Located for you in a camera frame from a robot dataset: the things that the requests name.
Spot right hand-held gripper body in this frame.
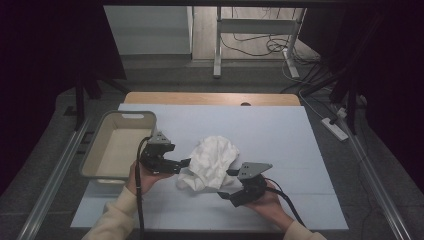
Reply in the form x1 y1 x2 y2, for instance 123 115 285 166
229 161 274 208

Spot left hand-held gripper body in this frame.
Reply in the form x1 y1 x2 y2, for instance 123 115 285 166
138 130 183 176

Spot white baby romper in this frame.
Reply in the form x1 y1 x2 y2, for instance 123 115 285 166
176 134 241 193

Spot beige plastic basket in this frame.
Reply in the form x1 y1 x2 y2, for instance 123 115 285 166
78 110 158 189

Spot person's left hand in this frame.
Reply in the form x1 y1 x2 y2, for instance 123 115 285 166
126 160 174 197

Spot person's right hand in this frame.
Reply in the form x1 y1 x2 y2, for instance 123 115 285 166
244 181 295 233

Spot white table board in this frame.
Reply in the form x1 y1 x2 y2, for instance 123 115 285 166
70 103 349 232

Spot black metal stand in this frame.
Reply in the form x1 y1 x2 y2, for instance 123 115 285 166
73 66 131 132
299 13 381 136

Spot white power strip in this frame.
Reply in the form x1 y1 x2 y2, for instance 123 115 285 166
320 117 349 142

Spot white cabinet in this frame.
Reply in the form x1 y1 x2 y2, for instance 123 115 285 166
103 5 194 56

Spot dark curtain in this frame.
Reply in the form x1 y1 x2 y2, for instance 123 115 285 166
0 0 128 198
298 0 424 184

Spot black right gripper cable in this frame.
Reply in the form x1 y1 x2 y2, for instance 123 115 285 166
264 178 307 229

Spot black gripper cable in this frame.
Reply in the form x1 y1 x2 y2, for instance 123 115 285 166
264 178 307 229
134 136 153 240

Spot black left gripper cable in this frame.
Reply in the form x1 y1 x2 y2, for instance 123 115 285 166
134 136 153 240

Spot white floor cable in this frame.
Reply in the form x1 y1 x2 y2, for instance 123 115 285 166
281 49 326 121

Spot aluminium rail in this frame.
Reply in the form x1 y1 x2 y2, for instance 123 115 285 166
16 118 93 240
346 129 414 240

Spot black floor cables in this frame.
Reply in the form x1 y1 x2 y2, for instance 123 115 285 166
219 6 323 68

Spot white desk frame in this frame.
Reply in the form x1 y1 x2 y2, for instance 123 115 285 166
213 6 308 80

